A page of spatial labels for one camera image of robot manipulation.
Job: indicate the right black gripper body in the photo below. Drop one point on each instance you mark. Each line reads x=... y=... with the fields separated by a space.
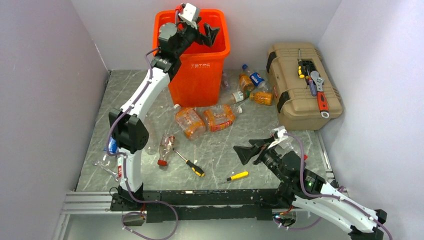
x=269 y=156

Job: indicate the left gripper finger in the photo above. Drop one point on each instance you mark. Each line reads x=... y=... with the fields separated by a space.
x=210 y=31
x=209 y=39

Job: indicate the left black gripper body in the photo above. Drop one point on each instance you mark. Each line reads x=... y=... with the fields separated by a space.
x=188 y=36

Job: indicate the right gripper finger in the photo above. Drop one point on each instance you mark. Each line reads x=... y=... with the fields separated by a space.
x=261 y=143
x=245 y=153

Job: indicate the large orange bottle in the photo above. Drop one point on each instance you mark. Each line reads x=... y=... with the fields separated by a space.
x=189 y=121
x=220 y=117

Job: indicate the red cap clear bottle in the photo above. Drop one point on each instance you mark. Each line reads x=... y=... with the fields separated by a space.
x=165 y=147

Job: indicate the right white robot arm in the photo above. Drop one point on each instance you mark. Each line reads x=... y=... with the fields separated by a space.
x=303 y=188

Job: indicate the clear bottle by left arm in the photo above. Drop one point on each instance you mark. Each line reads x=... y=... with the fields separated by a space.
x=152 y=145

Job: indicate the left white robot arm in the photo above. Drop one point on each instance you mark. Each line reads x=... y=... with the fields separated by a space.
x=127 y=122

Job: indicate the orange plastic bin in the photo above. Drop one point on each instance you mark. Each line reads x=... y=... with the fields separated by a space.
x=197 y=82

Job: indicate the small yellow screwdriver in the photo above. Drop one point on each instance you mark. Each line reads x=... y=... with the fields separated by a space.
x=236 y=177

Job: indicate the red label bottle right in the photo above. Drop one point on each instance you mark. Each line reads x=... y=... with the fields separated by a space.
x=290 y=144

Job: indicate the small orange juice bottle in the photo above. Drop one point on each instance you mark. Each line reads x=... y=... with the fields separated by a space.
x=260 y=97

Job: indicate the black yellow screwdriver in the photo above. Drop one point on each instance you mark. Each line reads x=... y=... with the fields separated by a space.
x=195 y=168

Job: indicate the tan plastic toolbox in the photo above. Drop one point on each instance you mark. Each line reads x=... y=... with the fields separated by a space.
x=296 y=108

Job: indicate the white label clear bottle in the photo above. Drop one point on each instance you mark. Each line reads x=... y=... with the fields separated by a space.
x=233 y=98

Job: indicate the orange bottle blue cap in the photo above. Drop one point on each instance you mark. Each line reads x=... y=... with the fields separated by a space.
x=245 y=81

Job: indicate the Pepsi bottle near toolbox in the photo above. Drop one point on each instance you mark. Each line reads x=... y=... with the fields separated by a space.
x=258 y=81

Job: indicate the orange adjustable wrench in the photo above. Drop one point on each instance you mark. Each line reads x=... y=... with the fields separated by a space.
x=320 y=96

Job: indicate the blue red screwdriver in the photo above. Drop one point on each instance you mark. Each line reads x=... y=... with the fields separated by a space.
x=310 y=81

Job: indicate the yellow screwdriver on toolbox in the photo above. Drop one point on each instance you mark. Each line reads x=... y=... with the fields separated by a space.
x=300 y=70

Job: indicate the red label water bottle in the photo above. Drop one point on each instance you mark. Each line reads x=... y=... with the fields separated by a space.
x=119 y=168

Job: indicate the blue cap bottle left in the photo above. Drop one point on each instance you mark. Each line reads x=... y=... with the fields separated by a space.
x=111 y=148

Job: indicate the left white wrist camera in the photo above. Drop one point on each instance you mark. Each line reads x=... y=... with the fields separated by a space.
x=188 y=14

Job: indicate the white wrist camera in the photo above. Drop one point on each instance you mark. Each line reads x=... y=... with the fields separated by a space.
x=279 y=135
x=188 y=14

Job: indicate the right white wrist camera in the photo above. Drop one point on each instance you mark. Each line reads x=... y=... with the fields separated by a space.
x=279 y=135

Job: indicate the black base frame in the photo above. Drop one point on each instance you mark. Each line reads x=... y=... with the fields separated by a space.
x=216 y=204

